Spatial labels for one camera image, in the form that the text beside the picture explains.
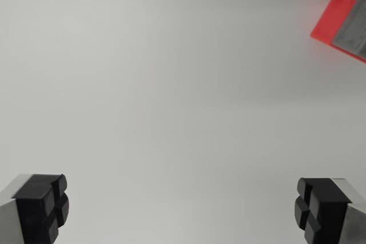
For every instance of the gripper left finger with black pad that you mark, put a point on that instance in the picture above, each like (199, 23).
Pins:
(34, 209)

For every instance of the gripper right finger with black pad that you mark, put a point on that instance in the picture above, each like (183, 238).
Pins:
(328, 212)

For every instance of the grey embossed cube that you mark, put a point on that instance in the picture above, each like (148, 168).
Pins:
(352, 24)

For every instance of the red embossed cube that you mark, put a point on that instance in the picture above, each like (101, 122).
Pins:
(328, 19)

